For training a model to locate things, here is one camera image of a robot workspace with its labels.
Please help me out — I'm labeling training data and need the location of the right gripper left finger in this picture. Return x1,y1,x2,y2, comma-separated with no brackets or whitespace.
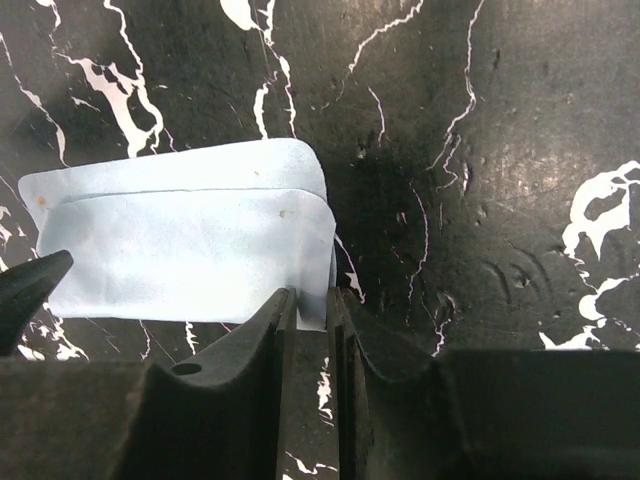
1,289,296,479

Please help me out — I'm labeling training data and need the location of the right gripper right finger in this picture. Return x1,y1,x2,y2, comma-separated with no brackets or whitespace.
327,288,639,479

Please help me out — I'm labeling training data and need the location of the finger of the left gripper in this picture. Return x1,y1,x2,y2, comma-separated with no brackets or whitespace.
1,250,74,356

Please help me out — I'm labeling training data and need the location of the light blue cleaning cloth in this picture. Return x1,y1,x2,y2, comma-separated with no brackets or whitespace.
18,138,336,331

